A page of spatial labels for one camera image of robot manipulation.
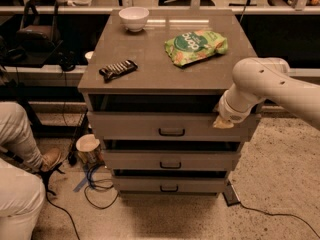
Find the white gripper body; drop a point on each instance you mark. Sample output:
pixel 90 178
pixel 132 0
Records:
pixel 230 112

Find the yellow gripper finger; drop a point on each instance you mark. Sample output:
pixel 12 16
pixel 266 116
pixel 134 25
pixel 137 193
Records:
pixel 221 123

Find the grey top drawer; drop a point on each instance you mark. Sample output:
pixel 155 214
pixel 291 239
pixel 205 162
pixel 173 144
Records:
pixel 166 126

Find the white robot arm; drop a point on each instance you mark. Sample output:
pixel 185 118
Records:
pixel 258 79

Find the grey drawer cabinet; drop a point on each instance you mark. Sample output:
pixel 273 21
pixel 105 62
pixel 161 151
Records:
pixel 158 86

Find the grey bottom drawer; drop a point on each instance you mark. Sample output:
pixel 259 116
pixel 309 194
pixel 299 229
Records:
pixel 169 181

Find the black floor power box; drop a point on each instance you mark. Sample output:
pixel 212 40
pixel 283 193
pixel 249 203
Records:
pixel 230 195

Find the green snack bag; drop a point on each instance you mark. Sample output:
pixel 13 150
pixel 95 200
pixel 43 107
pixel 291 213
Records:
pixel 194 46

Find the black candy bar wrapper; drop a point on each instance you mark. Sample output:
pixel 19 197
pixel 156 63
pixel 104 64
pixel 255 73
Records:
pixel 114 71

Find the white ceramic bowl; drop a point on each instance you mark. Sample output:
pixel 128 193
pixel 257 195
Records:
pixel 134 19

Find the small white cup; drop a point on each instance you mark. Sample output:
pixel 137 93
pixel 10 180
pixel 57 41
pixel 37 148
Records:
pixel 89 55

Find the tan shoe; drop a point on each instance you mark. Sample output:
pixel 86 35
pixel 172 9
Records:
pixel 50 159

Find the black bag on shelf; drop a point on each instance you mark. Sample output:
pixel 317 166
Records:
pixel 32 35

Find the person's leg in light trousers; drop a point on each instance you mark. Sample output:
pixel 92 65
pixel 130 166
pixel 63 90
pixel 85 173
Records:
pixel 16 134

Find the person's near knee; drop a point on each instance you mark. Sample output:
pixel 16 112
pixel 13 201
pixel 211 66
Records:
pixel 22 196

